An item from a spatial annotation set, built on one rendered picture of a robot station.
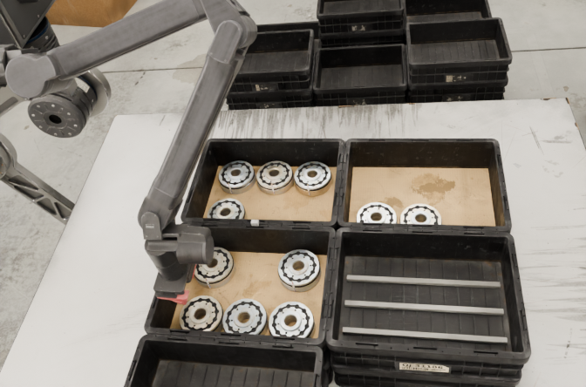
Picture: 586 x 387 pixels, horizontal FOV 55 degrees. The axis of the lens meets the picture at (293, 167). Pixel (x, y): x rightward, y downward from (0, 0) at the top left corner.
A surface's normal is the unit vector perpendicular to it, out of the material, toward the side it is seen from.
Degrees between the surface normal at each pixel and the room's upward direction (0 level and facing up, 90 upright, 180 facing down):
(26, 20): 90
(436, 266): 0
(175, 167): 59
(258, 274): 0
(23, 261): 0
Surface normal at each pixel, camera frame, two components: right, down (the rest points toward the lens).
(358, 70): -0.13, -0.67
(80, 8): -0.26, 0.74
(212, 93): -0.10, 0.29
